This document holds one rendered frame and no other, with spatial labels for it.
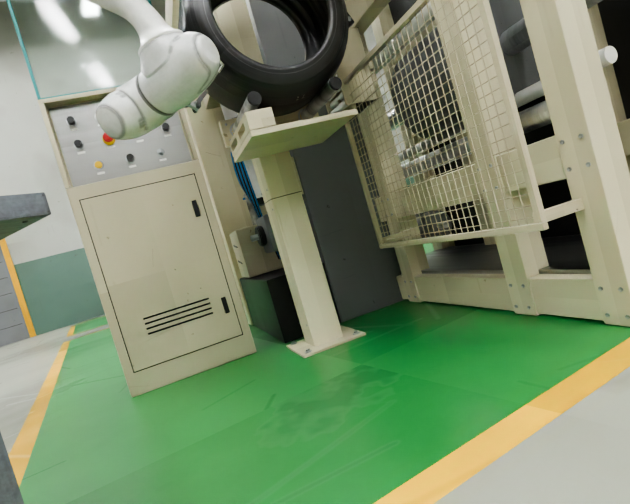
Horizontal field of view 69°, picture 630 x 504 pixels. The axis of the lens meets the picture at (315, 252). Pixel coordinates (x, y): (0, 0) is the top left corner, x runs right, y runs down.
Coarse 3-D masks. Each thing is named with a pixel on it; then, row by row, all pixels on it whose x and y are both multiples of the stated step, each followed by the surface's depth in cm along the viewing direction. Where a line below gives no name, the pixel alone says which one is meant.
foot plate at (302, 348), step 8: (344, 328) 200; (344, 336) 186; (352, 336) 183; (360, 336) 182; (296, 344) 196; (304, 344) 192; (328, 344) 181; (336, 344) 179; (296, 352) 185; (304, 352) 180; (312, 352) 176
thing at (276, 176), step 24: (240, 0) 180; (240, 24) 180; (240, 48) 179; (264, 168) 180; (288, 168) 183; (264, 192) 187; (288, 192) 183; (288, 216) 182; (288, 240) 182; (312, 240) 185; (288, 264) 184; (312, 264) 185; (312, 288) 184; (312, 312) 184; (312, 336) 184; (336, 336) 187
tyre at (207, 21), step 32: (192, 0) 138; (224, 0) 168; (288, 0) 175; (320, 0) 168; (320, 32) 176; (224, 64) 141; (256, 64) 142; (320, 64) 149; (224, 96) 154; (288, 96) 150
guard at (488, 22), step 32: (448, 0) 121; (480, 0) 110; (416, 64) 140; (352, 96) 183; (512, 96) 111; (352, 128) 191; (512, 128) 112; (384, 160) 174; (448, 160) 139; (512, 160) 116; (448, 224) 148; (544, 224) 112
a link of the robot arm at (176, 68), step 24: (96, 0) 93; (120, 0) 91; (144, 0) 92; (144, 24) 91; (144, 48) 90; (168, 48) 89; (192, 48) 88; (216, 48) 93; (144, 72) 92; (168, 72) 90; (192, 72) 89; (216, 72) 94; (144, 96) 94; (168, 96) 93; (192, 96) 95
